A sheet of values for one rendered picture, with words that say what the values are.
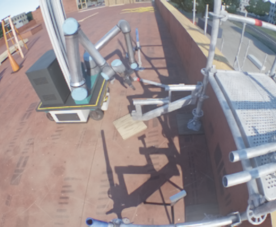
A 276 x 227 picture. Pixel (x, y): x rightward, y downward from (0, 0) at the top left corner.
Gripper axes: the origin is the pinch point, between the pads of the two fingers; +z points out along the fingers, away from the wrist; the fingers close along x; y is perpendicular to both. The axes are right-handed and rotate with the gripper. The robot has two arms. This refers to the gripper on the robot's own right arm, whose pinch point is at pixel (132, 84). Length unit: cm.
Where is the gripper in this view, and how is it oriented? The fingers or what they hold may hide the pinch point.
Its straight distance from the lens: 161.1
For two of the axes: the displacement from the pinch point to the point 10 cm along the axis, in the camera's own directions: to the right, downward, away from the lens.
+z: 4.6, 4.9, 7.4
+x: 1.4, 7.9, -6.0
